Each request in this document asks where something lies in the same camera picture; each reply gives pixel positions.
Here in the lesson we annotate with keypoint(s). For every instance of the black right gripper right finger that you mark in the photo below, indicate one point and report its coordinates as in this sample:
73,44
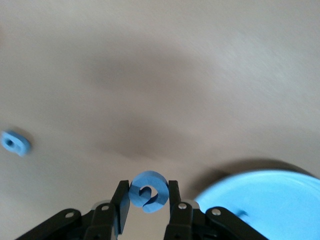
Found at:
182,222

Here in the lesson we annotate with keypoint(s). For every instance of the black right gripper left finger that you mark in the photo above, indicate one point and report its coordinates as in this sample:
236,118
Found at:
100,222

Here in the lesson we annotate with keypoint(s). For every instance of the blue foam letter G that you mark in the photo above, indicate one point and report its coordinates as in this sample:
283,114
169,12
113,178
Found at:
150,178

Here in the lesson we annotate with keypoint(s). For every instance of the blue foam number 6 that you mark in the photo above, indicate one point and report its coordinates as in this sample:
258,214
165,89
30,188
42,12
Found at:
20,143

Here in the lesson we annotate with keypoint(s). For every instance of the blue plate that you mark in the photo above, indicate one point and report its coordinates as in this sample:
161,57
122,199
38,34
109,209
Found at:
270,200

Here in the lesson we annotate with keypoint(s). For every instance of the brown table cover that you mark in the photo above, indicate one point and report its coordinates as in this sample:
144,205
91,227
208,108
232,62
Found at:
160,75

